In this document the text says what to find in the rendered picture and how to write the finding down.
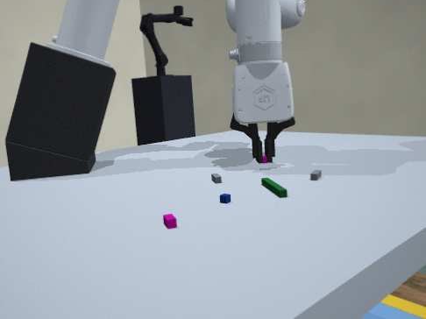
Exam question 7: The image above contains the green rod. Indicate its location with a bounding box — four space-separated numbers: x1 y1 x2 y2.
261 178 288 198

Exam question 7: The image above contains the small blue cube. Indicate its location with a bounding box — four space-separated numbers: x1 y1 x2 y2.
220 194 231 203

